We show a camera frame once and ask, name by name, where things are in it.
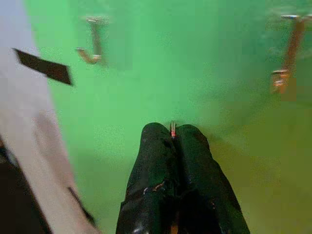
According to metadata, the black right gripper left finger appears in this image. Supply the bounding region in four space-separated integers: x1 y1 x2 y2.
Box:
116 122 179 234

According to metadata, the green hook board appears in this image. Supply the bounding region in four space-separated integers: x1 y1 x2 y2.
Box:
24 0 312 234

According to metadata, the black tape strip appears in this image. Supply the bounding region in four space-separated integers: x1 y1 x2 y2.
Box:
12 47 74 86
67 186 97 226

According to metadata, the metal wall hook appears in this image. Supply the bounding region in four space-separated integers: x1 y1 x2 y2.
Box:
270 14 308 95
75 16 109 65

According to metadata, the metal key ring with keys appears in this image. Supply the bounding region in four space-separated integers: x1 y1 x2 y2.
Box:
169 120 177 140

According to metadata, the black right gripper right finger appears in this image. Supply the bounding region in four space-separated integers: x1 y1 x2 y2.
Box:
175 124 251 234

